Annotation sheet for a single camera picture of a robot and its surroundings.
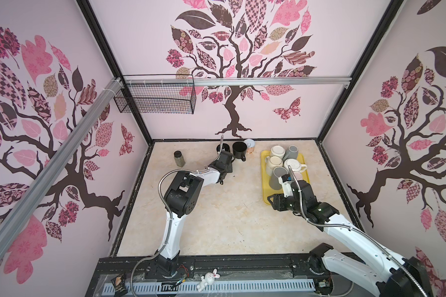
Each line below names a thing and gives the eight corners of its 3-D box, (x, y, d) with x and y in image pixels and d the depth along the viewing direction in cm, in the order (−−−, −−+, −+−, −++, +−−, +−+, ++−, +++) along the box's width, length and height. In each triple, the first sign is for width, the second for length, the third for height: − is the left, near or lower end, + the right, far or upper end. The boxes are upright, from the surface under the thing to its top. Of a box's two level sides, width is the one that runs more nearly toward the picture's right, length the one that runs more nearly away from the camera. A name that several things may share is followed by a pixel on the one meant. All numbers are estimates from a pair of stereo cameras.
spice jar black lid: (176, 165, 110) (172, 153, 102) (181, 160, 112) (177, 149, 104) (181, 167, 108) (177, 156, 100) (185, 163, 110) (182, 152, 102)
